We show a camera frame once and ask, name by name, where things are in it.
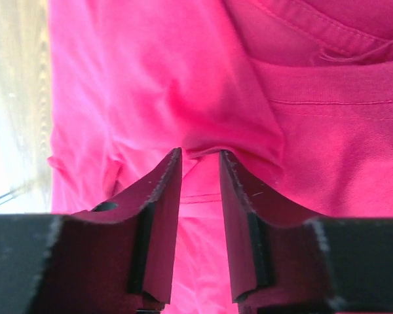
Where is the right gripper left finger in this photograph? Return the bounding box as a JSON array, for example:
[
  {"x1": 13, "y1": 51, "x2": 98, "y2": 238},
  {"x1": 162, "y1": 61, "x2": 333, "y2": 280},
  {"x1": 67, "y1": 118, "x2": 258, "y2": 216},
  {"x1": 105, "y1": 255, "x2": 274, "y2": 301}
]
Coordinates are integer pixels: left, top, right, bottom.
[{"x1": 0, "y1": 148, "x2": 182, "y2": 313}]

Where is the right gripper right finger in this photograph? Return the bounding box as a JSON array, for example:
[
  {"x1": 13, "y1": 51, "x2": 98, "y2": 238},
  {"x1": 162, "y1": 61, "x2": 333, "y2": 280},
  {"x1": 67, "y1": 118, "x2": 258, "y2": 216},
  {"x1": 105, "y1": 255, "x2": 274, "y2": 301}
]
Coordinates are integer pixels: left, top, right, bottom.
[{"x1": 219, "y1": 151, "x2": 393, "y2": 313}]

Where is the pink t shirt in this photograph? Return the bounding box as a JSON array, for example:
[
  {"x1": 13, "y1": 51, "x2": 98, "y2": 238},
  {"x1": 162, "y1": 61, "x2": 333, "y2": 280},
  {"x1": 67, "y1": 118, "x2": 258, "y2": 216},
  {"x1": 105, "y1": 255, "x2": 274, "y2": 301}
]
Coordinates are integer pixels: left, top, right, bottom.
[{"x1": 48, "y1": 1, "x2": 393, "y2": 313}]

